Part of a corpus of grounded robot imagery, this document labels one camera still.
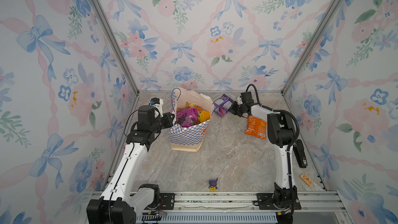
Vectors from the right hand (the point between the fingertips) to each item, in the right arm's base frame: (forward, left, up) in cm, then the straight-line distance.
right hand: (228, 107), depth 109 cm
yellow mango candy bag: (-17, +17, +13) cm, 28 cm away
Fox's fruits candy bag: (-6, +26, +10) cm, 28 cm away
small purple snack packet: (+1, +4, +1) cm, 5 cm away
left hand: (-23, +31, +23) cm, 45 cm away
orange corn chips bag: (-17, -16, +1) cm, 23 cm away
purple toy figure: (-50, +12, +2) cm, 52 cm away
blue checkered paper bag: (-32, +23, +14) cm, 42 cm away
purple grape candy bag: (-21, +26, +18) cm, 38 cm away
